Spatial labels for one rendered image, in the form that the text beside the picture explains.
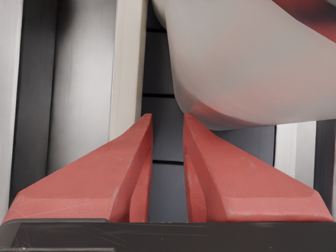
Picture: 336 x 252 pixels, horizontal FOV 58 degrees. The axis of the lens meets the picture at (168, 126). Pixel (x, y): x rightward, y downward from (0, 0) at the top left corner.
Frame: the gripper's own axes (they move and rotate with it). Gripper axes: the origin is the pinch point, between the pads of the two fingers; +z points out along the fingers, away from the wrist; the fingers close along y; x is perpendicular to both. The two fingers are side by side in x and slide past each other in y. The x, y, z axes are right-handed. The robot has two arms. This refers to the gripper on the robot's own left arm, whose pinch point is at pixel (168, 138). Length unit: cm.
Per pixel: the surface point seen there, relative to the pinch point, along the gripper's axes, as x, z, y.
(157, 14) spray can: -2.9, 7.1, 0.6
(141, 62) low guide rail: -1.4, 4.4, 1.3
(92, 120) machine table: 5.4, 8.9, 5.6
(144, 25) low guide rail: -2.8, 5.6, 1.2
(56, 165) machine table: 8.1, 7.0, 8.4
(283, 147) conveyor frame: 3.6, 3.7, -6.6
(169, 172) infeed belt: 4.7, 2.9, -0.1
